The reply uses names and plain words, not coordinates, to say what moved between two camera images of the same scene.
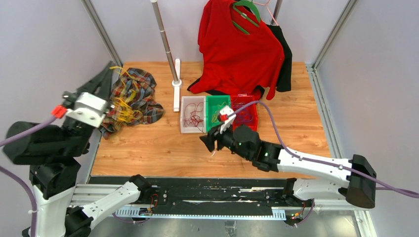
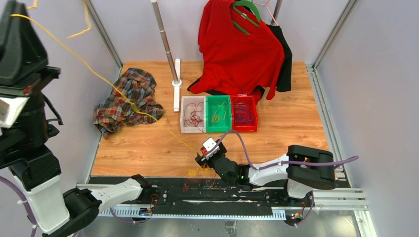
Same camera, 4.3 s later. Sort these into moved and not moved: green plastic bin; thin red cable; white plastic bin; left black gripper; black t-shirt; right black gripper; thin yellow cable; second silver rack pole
Moved: left black gripper; right black gripper
Not moved: second silver rack pole; thin red cable; green plastic bin; white plastic bin; thin yellow cable; black t-shirt
